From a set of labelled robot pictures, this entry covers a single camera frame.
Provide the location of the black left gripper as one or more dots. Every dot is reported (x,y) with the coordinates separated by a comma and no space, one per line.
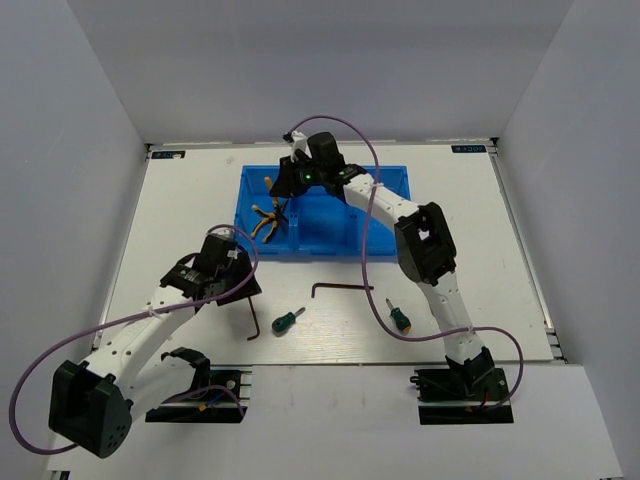
(248,289)

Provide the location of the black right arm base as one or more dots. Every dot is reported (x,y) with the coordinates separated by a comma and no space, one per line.
(442,401)

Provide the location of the blue plastic three-compartment bin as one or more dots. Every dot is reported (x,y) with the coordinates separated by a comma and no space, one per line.
(319,224)

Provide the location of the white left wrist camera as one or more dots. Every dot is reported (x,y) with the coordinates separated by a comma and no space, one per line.
(228,234)

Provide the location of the large brown hex key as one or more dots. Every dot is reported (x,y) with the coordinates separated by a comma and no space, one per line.
(257,332)

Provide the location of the black hex key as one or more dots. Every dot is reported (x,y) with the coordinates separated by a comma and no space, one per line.
(335,286)

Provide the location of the green stubby screwdriver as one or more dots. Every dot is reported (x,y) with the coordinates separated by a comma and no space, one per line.
(282,324)

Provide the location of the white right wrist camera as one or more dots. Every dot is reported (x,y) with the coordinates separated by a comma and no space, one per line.
(297,141)

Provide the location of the green orange long screwdriver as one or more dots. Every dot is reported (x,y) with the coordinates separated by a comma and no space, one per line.
(400,320)

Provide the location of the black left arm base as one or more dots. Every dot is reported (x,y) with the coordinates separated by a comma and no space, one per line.
(222,399)

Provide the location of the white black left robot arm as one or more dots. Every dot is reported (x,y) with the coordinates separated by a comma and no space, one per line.
(95,402)

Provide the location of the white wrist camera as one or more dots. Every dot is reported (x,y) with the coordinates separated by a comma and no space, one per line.
(297,141)
(228,234)

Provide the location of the yellow black needle-nose pliers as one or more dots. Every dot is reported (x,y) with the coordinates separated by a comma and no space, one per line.
(275,219)

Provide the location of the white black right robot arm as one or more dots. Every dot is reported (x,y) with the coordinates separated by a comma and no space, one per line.
(424,246)

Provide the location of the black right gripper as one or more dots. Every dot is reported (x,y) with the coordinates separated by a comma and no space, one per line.
(286,184)

